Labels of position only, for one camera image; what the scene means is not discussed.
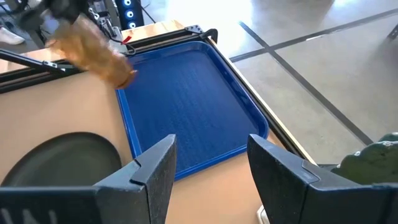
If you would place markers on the person's foot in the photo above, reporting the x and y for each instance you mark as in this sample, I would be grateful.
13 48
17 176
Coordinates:
9 36

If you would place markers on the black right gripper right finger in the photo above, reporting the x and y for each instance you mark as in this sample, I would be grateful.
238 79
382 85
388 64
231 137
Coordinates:
295 193

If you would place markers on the computer tower blue lights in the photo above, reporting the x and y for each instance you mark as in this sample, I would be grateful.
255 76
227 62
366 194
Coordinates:
129 14

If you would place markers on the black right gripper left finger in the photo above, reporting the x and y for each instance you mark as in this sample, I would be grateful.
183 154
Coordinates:
130 193

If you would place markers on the blue plastic tray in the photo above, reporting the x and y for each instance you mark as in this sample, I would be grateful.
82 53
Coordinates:
192 109

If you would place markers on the amber translucent cup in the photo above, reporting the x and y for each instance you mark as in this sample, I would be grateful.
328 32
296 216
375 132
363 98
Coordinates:
90 49

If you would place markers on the black round plate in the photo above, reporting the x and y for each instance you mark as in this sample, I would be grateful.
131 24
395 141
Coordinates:
62 161

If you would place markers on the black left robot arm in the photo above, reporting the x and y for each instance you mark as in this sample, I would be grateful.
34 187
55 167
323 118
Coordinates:
107 31

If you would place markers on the red tag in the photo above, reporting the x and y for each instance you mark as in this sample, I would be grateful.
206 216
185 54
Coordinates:
126 40

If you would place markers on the white angular plant pot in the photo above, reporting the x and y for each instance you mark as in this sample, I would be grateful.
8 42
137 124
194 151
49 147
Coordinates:
262 217

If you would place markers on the green cactus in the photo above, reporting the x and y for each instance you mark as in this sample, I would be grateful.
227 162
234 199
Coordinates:
373 161

